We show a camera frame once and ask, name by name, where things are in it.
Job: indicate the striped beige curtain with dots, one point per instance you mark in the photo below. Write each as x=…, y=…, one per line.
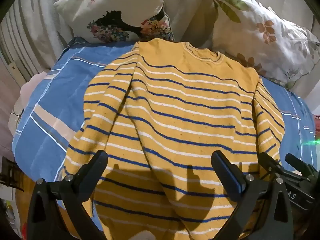
x=32, y=30

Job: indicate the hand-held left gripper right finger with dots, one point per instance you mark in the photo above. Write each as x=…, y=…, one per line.
x=235, y=180

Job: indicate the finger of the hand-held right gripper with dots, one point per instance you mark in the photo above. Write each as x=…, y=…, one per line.
x=300, y=165
x=269, y=164

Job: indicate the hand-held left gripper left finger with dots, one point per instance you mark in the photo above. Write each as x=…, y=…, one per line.
x=99, y=162

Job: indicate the white leaf print pillow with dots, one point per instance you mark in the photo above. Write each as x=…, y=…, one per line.
x=265, y=35

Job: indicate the blue plaid bed sheet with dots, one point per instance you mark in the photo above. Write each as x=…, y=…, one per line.
x=50, y=110

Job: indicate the pink cloth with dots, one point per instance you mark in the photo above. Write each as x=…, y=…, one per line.
x=30, y=87

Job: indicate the floral pillow with black print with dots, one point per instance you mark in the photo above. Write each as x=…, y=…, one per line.
x=110, y=10

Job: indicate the yellow striped sweater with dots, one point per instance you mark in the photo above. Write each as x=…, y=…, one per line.
x=180, y=120

